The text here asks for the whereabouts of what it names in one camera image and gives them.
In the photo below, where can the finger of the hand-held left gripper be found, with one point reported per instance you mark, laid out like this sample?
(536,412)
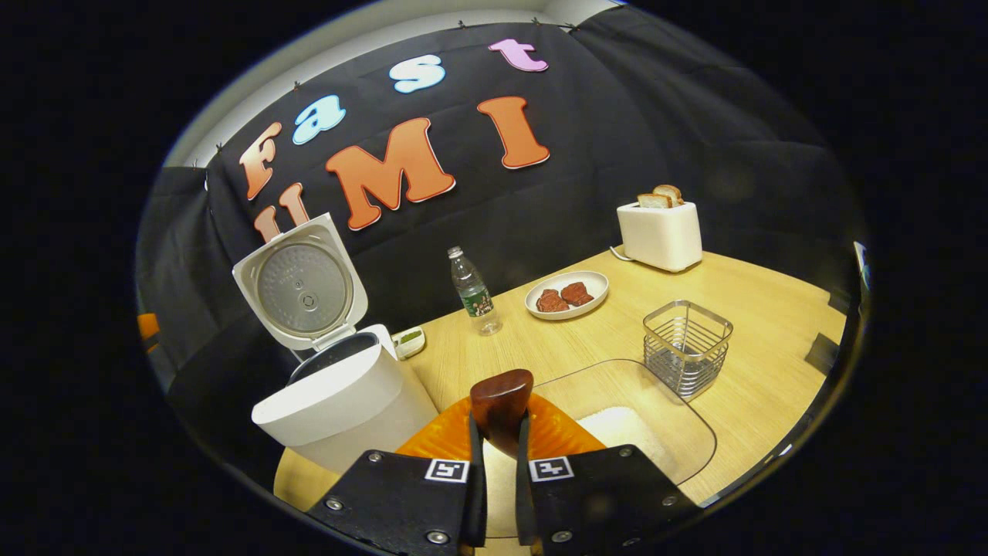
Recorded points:
(148,330)

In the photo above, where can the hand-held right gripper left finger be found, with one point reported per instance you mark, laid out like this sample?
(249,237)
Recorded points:
(401,502)

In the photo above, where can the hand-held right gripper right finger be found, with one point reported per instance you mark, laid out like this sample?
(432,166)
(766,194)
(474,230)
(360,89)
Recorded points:
(602,502)

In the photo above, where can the white rice cooker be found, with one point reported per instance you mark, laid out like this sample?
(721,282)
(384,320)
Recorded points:
(347,409)

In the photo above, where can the brown wooden spoon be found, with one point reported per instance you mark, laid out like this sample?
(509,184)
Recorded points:
(502,405)

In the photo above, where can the clear glass tray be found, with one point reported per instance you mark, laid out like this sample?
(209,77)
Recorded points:
(687,440)

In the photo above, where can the white divided condiment dish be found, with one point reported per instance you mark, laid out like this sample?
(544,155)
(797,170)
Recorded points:
(409,342)

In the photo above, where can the white round plate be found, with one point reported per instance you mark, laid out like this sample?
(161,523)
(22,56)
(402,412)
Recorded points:
(590,307)

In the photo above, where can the clear plastic water bottle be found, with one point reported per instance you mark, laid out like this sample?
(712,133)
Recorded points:
(475,297)

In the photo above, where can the small black block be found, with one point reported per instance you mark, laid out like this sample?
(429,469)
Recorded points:
(823,355)

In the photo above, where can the white toaster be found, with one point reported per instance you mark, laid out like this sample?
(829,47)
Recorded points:
(660,235)

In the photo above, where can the black backdrop cloth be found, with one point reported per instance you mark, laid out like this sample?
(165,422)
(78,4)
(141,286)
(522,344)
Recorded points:
(617,116)

